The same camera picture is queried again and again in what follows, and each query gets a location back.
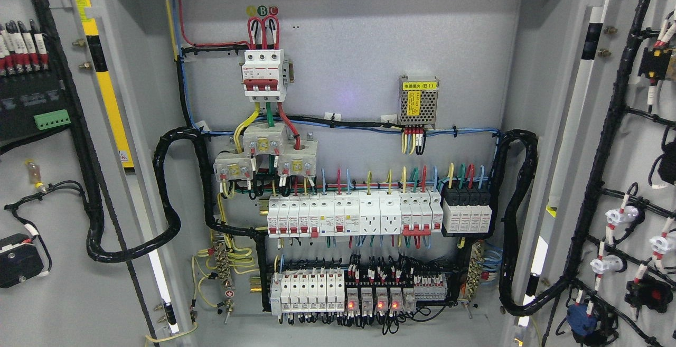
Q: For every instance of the current transformers cluster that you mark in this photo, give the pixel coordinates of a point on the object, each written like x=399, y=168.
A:
x=260, y=142

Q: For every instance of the white sockets and breakers row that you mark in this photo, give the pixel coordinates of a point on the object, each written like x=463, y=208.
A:
x=374, y=213

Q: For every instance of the metal mesh power supply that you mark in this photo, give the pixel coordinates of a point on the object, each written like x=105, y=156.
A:
x=418, y=99

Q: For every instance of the main three pole breaker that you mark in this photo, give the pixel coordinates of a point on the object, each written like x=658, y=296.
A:
x=266, y=75

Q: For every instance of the lower white breaker row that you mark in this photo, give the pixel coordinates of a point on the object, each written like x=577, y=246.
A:
x=303, y=292

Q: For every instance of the black surge protector block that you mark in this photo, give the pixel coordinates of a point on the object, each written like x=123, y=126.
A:
x=467, y=212

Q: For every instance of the lower relay row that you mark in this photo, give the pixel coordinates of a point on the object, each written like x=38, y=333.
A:
x=391, y=288

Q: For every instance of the brass ground terminal bar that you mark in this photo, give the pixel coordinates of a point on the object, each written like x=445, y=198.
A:
x=222, y=262

